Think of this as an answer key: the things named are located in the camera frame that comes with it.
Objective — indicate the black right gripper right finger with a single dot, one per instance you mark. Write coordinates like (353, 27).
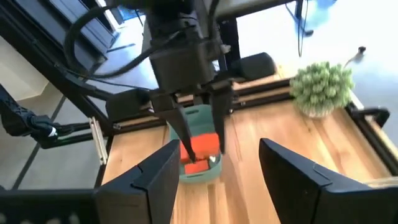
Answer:
(292, 186)

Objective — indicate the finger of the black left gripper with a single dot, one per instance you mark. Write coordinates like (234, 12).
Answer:
(221, 109)
(177, 121)

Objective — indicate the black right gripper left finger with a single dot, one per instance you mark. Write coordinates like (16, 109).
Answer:
(149, 186)

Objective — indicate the orange cube block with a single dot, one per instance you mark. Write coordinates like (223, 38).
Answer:
(202, 144)

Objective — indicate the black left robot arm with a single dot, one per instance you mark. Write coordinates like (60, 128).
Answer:
(174, 18)

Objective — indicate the teal plastic bin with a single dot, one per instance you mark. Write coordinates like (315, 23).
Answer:
(202, 124)

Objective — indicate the small orange block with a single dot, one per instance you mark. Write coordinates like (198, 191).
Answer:
(196, 167)

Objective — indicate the dark storage cabinet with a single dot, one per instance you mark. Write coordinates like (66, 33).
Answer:
(93, 31)

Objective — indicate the potted green plant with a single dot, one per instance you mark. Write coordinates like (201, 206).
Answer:
(320, 87)

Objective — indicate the beige cardboard box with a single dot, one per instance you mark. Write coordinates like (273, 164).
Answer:
(25, 77)

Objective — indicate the white metal bracket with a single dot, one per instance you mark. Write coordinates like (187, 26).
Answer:
(99, 140)

